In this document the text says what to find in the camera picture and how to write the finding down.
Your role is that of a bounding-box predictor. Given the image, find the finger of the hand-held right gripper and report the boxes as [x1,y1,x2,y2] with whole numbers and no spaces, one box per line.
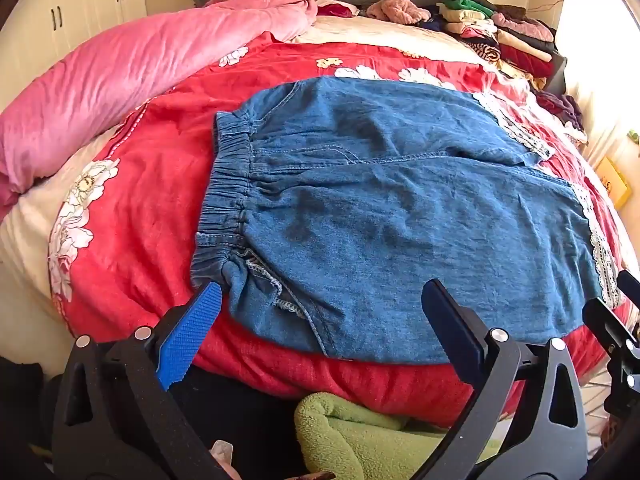
[582,297,640,408]
[617,270,640,307]

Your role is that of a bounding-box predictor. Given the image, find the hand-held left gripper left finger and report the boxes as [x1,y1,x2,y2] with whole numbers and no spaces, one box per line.
[52,280,231,480]

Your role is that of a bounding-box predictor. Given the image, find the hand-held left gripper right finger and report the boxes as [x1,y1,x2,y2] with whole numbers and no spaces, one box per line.
[421,279,588,480]

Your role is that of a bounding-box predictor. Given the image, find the blue denim pants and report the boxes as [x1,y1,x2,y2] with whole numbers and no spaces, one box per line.
[190,76,623,366]

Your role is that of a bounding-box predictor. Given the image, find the person's left hand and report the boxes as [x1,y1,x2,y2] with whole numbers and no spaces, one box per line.
[207,440,241,480]

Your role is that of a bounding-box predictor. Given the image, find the yellow box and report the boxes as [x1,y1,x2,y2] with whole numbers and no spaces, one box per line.
[595,156,633,210]

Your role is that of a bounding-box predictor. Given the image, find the red floral blanket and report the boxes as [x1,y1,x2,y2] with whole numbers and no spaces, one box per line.
[0,12,636,418]

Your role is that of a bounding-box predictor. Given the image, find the purple clothes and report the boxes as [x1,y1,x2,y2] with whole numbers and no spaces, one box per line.
[537,91,588,133]

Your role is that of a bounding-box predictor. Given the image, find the stack of folded clothes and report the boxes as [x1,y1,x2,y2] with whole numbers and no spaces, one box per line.
[420,0,568,81]

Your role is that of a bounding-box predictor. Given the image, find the pink quilt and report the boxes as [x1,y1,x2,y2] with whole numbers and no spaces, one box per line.
[0,0,321,208]

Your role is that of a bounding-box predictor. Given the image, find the pink fluffy garment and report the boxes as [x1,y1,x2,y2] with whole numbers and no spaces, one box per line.
[366,0,432,26]

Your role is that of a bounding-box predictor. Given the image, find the dark red cloth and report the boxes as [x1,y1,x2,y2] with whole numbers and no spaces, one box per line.
[317,2,360,18]

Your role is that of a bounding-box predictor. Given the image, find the cream wardrobe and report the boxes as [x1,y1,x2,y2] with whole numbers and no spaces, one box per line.
[0,0,148,111]

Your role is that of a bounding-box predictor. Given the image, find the white wire rack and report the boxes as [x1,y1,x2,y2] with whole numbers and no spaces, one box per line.
[582,370,621,461]

